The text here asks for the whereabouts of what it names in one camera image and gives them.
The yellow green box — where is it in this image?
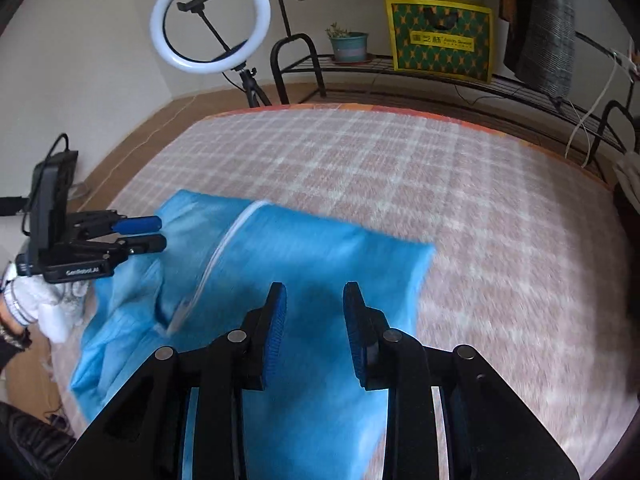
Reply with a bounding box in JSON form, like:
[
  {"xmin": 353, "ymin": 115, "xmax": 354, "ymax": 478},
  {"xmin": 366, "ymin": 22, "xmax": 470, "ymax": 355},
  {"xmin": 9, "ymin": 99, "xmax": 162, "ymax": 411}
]
[{"xmin": 384, "ymin": 0, "xmax": 495, "ymax": 83}]

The white ring light on stand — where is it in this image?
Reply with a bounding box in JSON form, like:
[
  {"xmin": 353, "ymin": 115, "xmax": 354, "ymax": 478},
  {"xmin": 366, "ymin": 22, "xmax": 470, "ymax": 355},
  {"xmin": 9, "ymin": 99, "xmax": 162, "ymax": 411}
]
[{"xmin": 150, "ymin": 0, "xmax": 273, "ymax": 108}]

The person's left forearm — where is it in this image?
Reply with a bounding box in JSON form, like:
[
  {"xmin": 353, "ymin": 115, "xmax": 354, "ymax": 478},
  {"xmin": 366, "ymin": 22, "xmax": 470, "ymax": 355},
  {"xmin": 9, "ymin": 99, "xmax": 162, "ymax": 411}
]
[{"xmin": 0, "ymin": 262, "xmax": 33, "ymax": 378}]

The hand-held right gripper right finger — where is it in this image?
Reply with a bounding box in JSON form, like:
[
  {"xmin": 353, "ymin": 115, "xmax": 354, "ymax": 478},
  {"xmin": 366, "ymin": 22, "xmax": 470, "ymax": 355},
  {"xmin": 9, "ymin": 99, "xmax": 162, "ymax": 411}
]
[{"xmin": 342, "ymin": 282, "xmax": 576, "ymax": 480}]

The black metal rack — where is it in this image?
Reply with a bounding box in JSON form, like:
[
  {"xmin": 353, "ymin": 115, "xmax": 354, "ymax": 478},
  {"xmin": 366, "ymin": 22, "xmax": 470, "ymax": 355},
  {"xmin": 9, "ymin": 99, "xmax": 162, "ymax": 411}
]
[{"xmin": 270, "ymin": 32, "xmax": 640, "ymax": 181}]

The white cloth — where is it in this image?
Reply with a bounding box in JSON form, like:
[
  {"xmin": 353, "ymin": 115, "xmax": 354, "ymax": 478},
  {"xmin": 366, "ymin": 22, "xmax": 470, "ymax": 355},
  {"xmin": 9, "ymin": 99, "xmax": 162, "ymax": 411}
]
[{"xmin": 614, "ymin": 152, "xmax": 640, "ymax": 200}]

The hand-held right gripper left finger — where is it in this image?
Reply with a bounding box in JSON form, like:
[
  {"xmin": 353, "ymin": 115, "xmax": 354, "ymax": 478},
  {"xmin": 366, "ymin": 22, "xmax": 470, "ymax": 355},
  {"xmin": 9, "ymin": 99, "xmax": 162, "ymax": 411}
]
[{"xmin": 65, "ymin": 282, "xmax": 288, "ymax": 480}]

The person's left hand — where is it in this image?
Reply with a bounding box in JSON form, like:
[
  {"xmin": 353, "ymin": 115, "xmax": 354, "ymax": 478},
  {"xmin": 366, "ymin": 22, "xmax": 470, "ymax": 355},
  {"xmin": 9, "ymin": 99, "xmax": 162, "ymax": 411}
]
[{"xmin": 5, "ymin": 260, "xmax": 93, "ymax": 345}]

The white cable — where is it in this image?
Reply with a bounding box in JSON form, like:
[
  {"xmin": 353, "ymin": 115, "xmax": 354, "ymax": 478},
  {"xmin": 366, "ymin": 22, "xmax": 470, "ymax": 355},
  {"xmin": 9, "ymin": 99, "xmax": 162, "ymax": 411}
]
[{"xmin": 565, "ymin": 47, "xmax": 640, "ymax": 166}]

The black cable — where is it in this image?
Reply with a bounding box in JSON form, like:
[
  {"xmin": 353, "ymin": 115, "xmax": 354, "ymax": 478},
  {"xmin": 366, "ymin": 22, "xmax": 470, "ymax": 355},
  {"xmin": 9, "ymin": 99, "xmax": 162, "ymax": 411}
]
[{"xmin": 0, "ymin": 132, "xmax": 71, "ymax": 241}]

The potted plant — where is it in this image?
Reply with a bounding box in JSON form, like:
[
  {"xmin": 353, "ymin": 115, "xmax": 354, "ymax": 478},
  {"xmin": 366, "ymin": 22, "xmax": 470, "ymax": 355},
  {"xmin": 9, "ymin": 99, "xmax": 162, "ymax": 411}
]
[{"xmin": 325, "ymin": 22, "xmax": 373, "ymax": 65}]

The pink plaid blanket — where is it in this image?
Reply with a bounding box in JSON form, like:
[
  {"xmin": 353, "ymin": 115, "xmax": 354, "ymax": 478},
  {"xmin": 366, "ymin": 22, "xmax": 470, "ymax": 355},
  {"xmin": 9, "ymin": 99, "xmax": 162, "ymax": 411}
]
[{"xmin": 50, "ymin": 105, "xmax": 631, "ymax": 480}]

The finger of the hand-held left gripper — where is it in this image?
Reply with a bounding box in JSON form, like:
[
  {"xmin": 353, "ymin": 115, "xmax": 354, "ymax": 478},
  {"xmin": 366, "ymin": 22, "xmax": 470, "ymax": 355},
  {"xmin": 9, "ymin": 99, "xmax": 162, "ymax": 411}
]
[
  {"xmin": 72, "ymin": 211, "xmax": 163, "ymax": 236},
  {"xmin": 75, "ymin": 233, "xmax": 168, "ymax": 263}
]

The person's black clothing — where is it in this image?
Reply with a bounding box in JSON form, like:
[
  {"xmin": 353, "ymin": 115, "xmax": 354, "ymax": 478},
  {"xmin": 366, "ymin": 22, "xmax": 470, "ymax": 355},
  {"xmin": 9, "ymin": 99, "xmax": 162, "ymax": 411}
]
[{"xmin": 0, "ymin": 400, "xmax": 78, "ymax": 480}]

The blue garment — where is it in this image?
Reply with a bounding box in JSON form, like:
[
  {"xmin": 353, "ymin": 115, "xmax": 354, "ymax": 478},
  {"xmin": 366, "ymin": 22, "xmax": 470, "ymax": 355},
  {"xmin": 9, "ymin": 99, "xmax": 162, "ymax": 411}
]
[{"xmin": 70, "ymin": 189, "xmax": 435, "ymax": 480}]

